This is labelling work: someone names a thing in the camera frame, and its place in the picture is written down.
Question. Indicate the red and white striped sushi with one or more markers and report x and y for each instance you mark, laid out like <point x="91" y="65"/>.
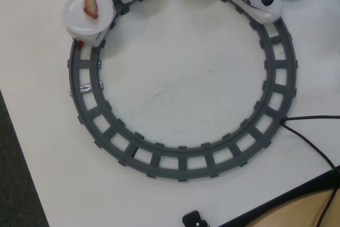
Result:
<point x="89" y="3"/>

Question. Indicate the grey circular toy train track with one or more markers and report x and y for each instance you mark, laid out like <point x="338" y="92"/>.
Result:
<point x="183" y="161"/>

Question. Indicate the silver foil strip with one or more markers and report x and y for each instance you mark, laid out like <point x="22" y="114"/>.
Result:
<point x="85" y="88"/>

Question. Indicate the white plate on train car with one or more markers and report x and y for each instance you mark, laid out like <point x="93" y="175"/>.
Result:
<point x="93" y="39"/>

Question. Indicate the black plug adapter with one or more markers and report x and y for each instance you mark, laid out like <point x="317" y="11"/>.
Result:
<point x="192" y="219"/>

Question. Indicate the white round plate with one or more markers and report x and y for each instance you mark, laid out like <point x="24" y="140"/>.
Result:
<point x="77" y="11"/>

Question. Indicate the light wooden furniture top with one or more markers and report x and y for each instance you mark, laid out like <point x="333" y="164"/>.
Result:
<point x="295" y="211"/>

